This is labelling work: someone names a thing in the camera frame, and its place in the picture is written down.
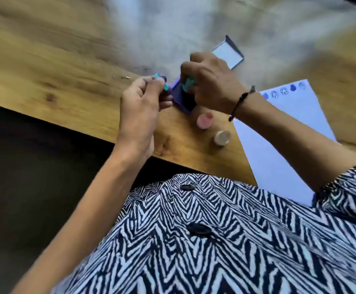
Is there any white paper sheet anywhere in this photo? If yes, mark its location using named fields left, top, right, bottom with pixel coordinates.
left=232, top=78, right=338, bottom=207

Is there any teal stamp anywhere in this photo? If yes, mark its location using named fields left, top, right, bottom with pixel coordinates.
left=182, top=77, right=196, bottom=92

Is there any zebra striped shirt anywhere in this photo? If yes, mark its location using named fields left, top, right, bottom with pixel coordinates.
left=50, top=158, right=356, bottom=294

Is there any purple ink pad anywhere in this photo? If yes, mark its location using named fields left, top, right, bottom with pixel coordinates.
left=170, top=77, right=199, bottom=115

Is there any teal stamp cap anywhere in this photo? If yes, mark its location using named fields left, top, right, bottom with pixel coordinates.
left=154, top=73, right=171, bottom=92

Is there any beige stamp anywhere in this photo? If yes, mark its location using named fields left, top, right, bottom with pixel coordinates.
left=213, top=130, right=232, bottom=147

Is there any person's right forearm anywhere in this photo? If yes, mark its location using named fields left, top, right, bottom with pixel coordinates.
left=234, top=92, right=356, bottom=193

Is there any pink stamp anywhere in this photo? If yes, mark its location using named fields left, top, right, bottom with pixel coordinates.
left=196, top=112, right=214, bottom=130

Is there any person's right hand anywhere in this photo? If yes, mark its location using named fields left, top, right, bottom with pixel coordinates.
left=180, top=51, right=249, bottom=116

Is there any black cord bracelet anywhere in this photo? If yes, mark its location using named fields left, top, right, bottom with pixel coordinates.
left=228, top=85, right=256, bottom=122

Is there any person's left hand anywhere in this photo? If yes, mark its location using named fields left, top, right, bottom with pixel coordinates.
left=116, top=75, right=174, bottom=160

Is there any purple ink pad lid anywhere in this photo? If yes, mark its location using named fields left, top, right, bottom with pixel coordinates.
left=211, top=35, right=245, bottom=70

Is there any person's left forearm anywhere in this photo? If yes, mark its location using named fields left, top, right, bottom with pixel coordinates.
left=11, top=143, right=155, bottom=294

